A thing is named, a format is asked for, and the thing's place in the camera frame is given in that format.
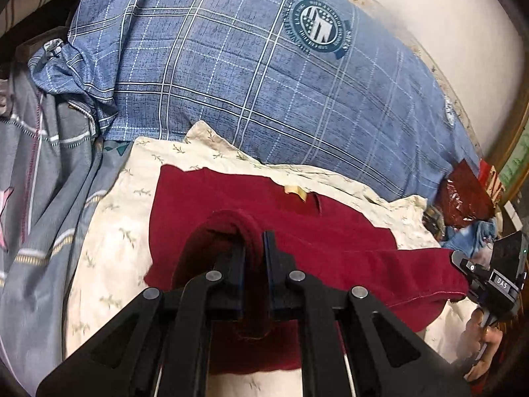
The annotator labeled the red sweater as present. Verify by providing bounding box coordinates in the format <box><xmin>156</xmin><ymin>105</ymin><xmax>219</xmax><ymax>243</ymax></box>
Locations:
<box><xmin>144</xmin><ymin>164</ymin><xmax>470</xmax><ymax>376</ymax></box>

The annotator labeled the dark patterned small object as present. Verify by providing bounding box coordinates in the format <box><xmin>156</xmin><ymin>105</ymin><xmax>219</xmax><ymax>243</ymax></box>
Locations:
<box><xmin>422</xmin><ymin>205</ymin><xmax>447</xmax><ymax>240</ymax></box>

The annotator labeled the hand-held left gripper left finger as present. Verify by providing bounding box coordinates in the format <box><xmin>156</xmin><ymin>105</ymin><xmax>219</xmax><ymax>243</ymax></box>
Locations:
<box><xmin>37</xmin><ymin>244</ymin><xmax>249</xmax><ymax>397</ymax></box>

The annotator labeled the cream leaf-print sheet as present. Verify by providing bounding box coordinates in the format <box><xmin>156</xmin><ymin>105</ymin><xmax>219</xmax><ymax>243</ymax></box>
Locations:
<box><xmin>62</xmin><ymin>120</ymin><xmax>490</xmax><ymax>397</ymax></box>

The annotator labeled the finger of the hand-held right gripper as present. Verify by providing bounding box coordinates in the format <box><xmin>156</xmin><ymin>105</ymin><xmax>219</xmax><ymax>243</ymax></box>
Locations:
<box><xmin>451</xmin><ymin>250</ymin><xmax>477</xmax><ymax>295</ymax></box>

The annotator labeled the blue plaid pillow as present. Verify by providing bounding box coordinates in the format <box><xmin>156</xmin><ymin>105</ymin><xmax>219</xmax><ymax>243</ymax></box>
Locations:
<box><xmin>28</xmin><ymin>0</ymin><xmax>481</xmax><ymax>216</ymax></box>

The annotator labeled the wooden framed green board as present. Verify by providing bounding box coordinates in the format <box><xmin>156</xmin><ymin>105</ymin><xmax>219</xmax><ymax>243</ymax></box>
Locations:
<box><xmin>484</xmin><ymin>115</ymin><xmax>529</xmax><ymax>206</ymax></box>

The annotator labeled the blue denim cloth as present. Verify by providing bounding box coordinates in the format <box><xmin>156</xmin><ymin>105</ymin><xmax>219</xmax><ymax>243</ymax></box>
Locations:
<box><xmin>440</xmin><ymin>218</ymin><xmax>499</xmax><ymax>253</ymax></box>

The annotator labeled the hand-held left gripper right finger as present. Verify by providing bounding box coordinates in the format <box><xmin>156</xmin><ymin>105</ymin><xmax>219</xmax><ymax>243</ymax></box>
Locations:
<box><xmin>263</xmin><ymin>231</ymin><xmax>472</xmax><ymax>397</ymax></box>

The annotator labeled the red patterned box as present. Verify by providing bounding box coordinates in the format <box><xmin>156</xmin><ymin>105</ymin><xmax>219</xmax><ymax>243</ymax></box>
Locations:
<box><xmin>478</xmin><ymin>163</ymin><xmax>507</xmax><ymax>200</ymax></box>

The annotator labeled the person's right hand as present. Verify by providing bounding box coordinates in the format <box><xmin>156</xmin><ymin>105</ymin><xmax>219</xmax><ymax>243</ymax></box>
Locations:
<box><xmin>461</xmin><ymin>311</ymin><xmax>503</xmax><ymax>383</ymax></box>

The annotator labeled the grey star-print blanket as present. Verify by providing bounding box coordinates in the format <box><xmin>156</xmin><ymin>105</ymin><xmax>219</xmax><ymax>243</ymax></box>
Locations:
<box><xmin>0</xmin><ymin>37</ymin><xmax>135</xmax><ymax>383</ymax></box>

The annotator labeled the red plastic bag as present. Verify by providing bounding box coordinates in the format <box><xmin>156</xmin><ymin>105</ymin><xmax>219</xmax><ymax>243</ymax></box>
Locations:
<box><xmin>437</xmin><ymin>159</ymin><xmax>497</xmax><ymax>231</ymax></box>

